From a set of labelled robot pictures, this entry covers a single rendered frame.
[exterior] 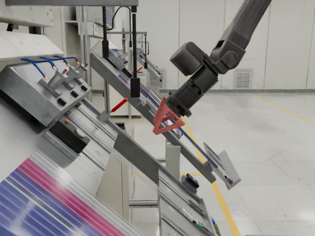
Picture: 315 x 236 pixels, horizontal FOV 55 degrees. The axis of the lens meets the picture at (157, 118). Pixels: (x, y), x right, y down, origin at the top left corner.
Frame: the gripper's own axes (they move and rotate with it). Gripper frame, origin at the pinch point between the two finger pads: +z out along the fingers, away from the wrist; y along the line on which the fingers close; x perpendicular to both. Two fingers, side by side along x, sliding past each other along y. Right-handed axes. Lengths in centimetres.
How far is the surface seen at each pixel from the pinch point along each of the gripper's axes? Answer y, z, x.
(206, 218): -7.4, 11.8, 33.4
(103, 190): -95, 71, 24
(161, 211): 9.3, 13.2, 14.6
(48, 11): -19.0, 1.1, -44.6
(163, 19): -761, -79, -48
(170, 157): -47, 15, 23
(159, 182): -7.3, 13.4, 14.6
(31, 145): 24.8, 13.9, -18.2
